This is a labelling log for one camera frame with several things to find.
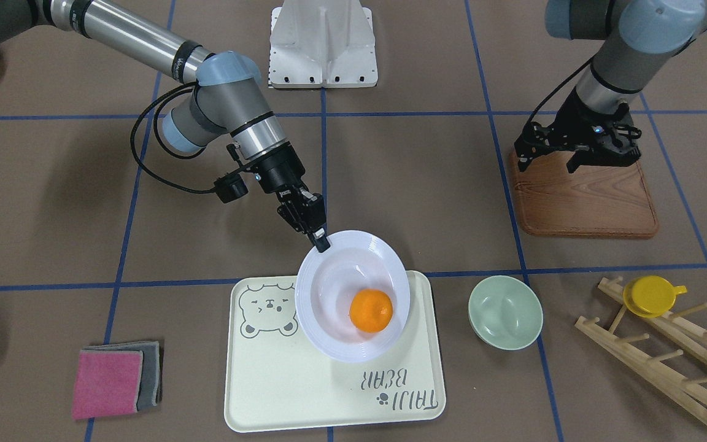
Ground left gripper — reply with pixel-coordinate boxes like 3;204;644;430
514;89;641;174

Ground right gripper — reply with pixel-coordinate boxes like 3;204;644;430
249;142;330;254

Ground white plate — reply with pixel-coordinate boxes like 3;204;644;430
295;230;411;363

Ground orange fruit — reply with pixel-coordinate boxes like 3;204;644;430
349;289;393;333

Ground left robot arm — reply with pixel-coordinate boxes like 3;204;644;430
514;1;707;173

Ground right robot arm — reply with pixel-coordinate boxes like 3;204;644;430
0;1;330;252

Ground brown wooden tray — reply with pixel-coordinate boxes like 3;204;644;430
507;151;659;239

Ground cream bear tray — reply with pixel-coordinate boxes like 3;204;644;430
224;271;446;433

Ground yellow mug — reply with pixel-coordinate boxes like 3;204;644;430
621;275;687;318

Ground green bowl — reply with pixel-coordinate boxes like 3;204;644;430
468;275;544;351

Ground pink and grey cloths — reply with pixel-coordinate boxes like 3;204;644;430
71;341;161;420

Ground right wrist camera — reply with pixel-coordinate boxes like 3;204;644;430
214;173;248;204

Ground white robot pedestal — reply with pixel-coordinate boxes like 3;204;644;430
268;1;379;89

